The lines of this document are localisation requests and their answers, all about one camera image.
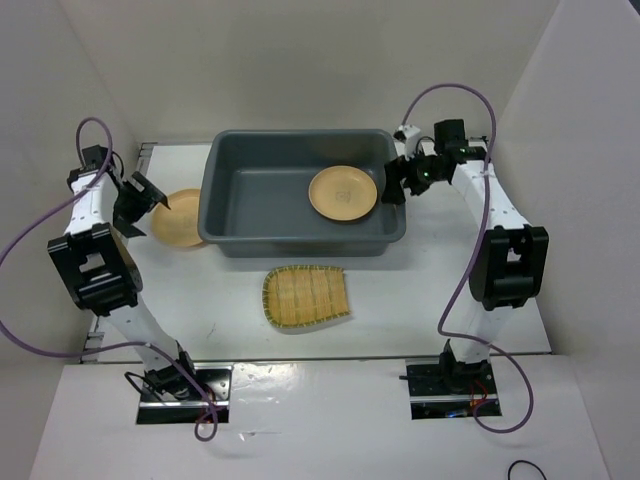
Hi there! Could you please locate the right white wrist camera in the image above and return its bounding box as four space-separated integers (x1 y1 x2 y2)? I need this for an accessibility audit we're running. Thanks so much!
393 124 422 159

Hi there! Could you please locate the tan round plate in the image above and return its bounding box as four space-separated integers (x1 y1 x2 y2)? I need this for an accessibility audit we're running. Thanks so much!
308 165 378 222
151 188 203 248

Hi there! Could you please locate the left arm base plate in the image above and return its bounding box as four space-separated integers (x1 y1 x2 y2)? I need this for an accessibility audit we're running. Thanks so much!
124 363 233 425

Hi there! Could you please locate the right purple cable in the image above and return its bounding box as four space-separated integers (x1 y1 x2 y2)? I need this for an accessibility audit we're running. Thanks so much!
400 82 535 434

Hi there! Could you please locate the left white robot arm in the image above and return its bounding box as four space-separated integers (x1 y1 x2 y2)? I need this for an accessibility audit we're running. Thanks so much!
47 145 199 400

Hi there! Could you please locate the grey plastic bin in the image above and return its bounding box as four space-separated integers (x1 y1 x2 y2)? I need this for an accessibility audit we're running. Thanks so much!
198 129 406 258

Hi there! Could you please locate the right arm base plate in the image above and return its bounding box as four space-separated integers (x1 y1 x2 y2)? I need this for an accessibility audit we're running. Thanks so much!
399 359 502 420

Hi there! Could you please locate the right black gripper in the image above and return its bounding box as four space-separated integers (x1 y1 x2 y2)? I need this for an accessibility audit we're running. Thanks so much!
381 144 446 205

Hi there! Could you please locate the woven bamboo tray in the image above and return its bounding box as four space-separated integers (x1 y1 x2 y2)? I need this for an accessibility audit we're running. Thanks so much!
262 265 351 330

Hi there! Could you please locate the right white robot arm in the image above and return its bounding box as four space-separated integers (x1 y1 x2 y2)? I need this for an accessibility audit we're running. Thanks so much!
382 119 549 393

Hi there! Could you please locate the black cable loop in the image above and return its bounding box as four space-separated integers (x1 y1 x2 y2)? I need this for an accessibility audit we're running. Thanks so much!
508 460 549 480

